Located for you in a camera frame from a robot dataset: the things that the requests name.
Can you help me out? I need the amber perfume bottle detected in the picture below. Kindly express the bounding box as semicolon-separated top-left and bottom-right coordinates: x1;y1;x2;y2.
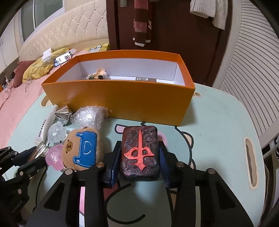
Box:
28;141;49;162

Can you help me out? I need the pink crystal heart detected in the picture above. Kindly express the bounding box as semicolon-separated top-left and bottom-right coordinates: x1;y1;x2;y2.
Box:
45;144;64;171

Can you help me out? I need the clear crystal heart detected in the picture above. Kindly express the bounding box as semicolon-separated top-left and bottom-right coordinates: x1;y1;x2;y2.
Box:
47;122;67;143

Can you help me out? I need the brown bear plush toy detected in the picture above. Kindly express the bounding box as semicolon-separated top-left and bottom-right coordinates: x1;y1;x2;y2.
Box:
62;127;104;171

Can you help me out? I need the dark case with red sword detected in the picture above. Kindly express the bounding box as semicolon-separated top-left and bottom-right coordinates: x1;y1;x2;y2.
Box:
120;126;160;181

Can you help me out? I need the bubble wrap bundle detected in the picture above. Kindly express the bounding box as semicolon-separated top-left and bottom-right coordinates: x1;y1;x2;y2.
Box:
70;105;111;130

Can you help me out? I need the orange cardboard box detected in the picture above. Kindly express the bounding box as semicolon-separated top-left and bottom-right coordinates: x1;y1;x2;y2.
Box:
42;50;195;126

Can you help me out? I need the white Red Earth tube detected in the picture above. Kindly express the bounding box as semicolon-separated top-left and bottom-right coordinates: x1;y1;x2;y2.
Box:
35;105;58;145

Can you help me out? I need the pink blanket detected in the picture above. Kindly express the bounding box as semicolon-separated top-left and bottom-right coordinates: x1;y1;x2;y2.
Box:
0;49;88;149

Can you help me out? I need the silver cone ornament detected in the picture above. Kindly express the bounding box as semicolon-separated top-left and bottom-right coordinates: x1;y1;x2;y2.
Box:
54;104;72;126

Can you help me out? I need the dark red pillow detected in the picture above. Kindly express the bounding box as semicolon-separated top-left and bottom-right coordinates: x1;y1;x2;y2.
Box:
13;60;35;87

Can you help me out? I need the yellow pillow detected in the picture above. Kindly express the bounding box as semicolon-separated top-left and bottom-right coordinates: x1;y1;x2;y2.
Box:
20;43;110;83

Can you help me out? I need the white charger adapter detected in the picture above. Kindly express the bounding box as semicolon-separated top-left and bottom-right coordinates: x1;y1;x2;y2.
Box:
41;48;52;63

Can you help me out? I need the smartphone on bed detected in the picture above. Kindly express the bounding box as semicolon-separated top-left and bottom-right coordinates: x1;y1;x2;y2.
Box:
53;49;76;67

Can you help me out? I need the small figurine in box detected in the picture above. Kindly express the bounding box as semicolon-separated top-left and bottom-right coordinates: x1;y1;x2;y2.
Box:
85;68;107;80

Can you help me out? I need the white slatted wardrobe door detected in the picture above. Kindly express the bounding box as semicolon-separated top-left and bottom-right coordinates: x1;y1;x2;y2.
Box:
220;1;278;136

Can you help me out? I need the cream tufted headboard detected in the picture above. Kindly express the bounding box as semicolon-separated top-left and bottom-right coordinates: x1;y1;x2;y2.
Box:
18;1;109;61

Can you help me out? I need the dark red wooden door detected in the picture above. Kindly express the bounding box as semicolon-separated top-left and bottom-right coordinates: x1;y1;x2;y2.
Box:
106;0;232;87

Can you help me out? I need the red pink striped scarf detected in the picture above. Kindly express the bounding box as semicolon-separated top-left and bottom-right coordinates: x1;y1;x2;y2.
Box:
133;0;152;47

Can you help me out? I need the white knit sweater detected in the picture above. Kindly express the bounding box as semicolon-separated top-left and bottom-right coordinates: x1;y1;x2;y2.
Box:
190;0;228;30

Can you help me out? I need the window with grey frame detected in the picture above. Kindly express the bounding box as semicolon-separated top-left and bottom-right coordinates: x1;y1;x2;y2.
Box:
19;0;65;42

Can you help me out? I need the silver door handle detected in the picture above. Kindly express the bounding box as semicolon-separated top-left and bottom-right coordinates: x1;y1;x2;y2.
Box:
119;0;128;8

